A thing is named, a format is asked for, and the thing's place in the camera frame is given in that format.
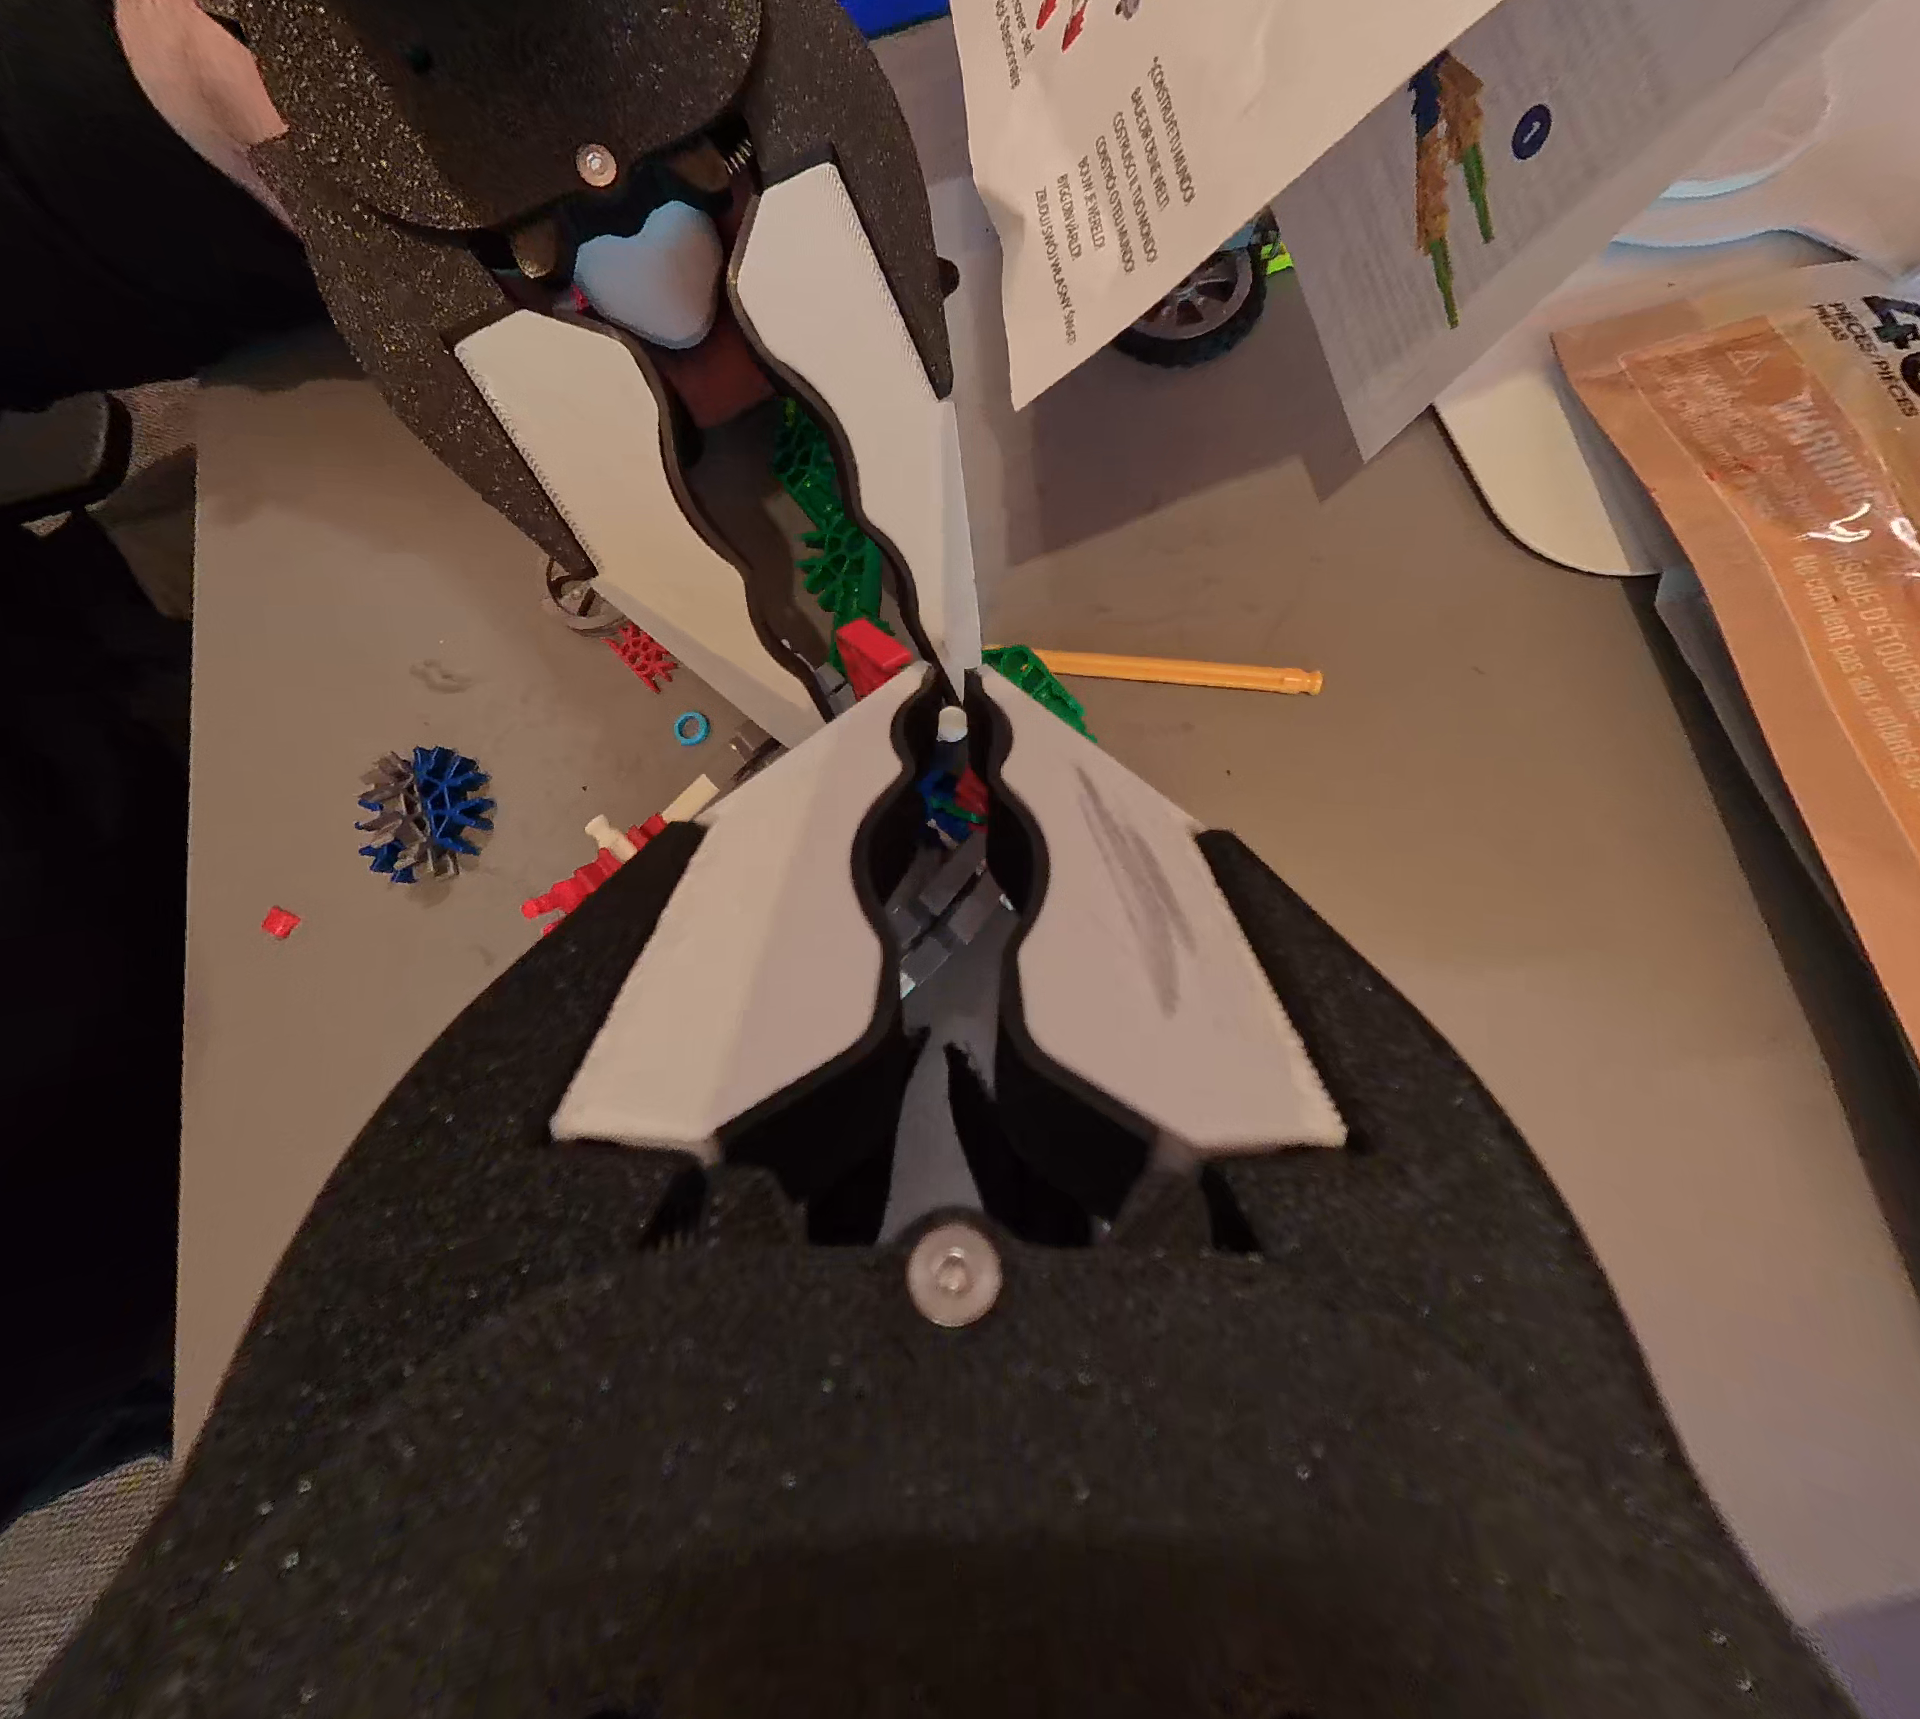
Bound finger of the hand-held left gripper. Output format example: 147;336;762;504
449;310;842;750
723;148;988;702

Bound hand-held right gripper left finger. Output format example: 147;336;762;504
550;666;942;1161

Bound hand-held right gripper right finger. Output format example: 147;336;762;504
963;666;1349;1161

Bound blue red toy model core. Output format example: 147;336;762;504
832;616;1025;1002

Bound green connector chain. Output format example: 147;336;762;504
767;396;1100;744

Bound person's left forearm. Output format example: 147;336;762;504
0;0;323;510

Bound person's left hand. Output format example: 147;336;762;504
107;0;294;194

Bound grey wheel with black tyre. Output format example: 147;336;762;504
1110;234;1277;368

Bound long yellow rod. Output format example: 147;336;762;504
1034;646;1325;698

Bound blue grey snowflake connector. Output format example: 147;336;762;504
353;748;498;884

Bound toy instruction booklet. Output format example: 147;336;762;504
943;0;1920;462

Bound white book stand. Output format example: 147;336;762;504
1432;182;1920;578

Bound person's dark clothing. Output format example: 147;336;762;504
0;520;190;1465

